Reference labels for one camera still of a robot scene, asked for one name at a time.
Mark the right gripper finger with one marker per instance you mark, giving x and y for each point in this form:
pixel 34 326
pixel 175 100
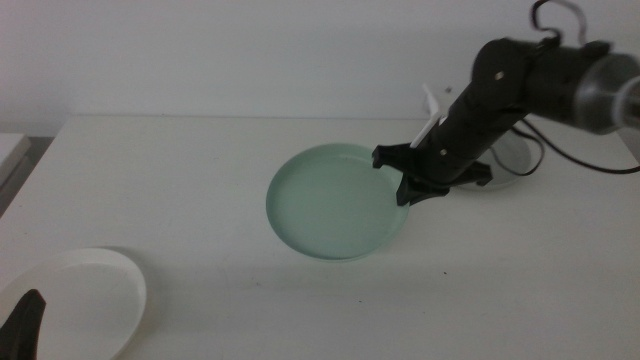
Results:
pixel 434 191
pixel 409 191

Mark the grey shallow bowl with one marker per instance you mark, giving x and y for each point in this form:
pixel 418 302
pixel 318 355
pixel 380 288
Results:
pixel 515 155

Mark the pale green shallow bowl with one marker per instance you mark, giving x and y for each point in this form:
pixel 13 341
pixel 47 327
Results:
pixel 330 205

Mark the white shallow bowl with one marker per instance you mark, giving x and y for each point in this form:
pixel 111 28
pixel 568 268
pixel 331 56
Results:
pixel 90 300

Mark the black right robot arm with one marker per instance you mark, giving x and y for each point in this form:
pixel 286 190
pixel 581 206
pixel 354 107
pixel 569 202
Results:
pixel 545 80

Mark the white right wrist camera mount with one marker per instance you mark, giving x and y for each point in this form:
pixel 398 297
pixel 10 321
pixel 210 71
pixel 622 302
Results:
pixel 434 117

